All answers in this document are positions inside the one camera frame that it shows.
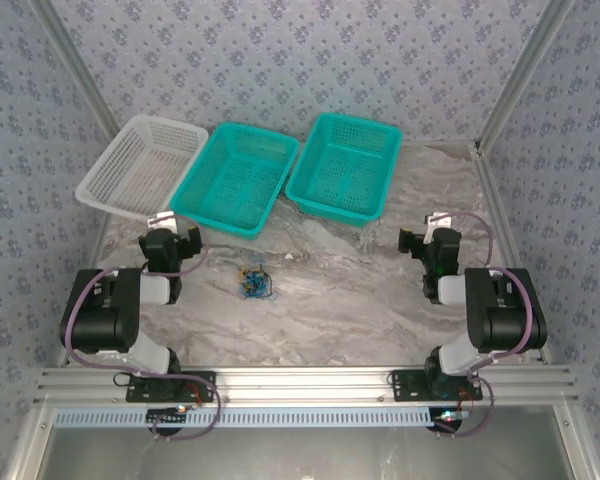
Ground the white slotted cable duct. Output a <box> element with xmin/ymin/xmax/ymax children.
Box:
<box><xmin>53</xmin><ymin>405</ymin><xmax>434</xmax><ymax>429</ymax></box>

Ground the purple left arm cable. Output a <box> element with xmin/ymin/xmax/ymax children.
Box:
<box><xmin>62</xmin><ymin>242</ymin><xmax>224</xmax><ymax>442</ymax></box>

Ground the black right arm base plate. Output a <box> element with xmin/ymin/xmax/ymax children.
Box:
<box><xmin>389</xmin><ymin>368</ymin><xmax>484</xmax><ymax>404</ymax></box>

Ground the aluminium mounting rail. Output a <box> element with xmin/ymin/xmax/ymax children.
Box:
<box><xmin>34</xmin><ymin>365</ymin><xmax>579</xmax><ymax>405</ymax></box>

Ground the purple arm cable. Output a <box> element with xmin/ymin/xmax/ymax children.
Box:
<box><xmin>435</xmin><ymin>210</ymin><xmax>537</xmax><ymax>440</ymax></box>
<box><xmin>62</xmin><ymin>242</ymin><xmax>224</xmax><ymax>442</ymax></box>

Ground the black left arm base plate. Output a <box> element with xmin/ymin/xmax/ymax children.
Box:
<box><xmin>125</xmin><ymin>370</ymin><xmax>217</xmax><ymax>404</ymax></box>

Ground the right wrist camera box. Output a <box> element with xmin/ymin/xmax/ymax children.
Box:
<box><xmin>423</xmin><ymin>211</ymin><xmax>452</xmax><ymax>232</ymax></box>

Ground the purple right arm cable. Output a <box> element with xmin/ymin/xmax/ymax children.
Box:
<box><xmin>435</xmin><ymin>210</ymin><xmax>537</xmax><ymax>440</ymax></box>

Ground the aluminium frame post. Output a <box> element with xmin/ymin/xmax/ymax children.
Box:
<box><xmin>472</xmin><ymin>0</ymin><xmax>579</xmax><ymax>154</ymax></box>

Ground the grey metal shelf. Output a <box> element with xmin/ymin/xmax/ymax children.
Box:
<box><xmin>4</xmin><ymin>404</ymin><xmax>599</xmax><ymax>480</ymax></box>

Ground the teal plastic basket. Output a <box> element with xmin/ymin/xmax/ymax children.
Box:
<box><xmin>169</xmin><ymin>122</ymin><xmax>301</xmax><ymax>239</ymax></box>
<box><xmin>284</xmin><ymin>112</ymin><xmax>404</xmax><ymax>229</ymax></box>

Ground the white plastic basket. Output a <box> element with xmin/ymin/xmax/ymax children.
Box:
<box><xmin>74</xmin><ymin>114</ymin><xmax>210</xmax><ymax>223</ymax></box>

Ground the small black circuit board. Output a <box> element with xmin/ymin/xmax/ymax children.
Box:
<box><xmin>146</xmin><ymin>405</ymin><xmax>189</xmax><ymax>427</ymax></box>
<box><xmin>432</xmin><ymin>407</ymin><xmax>474</xmax><ymax>432</ymax></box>

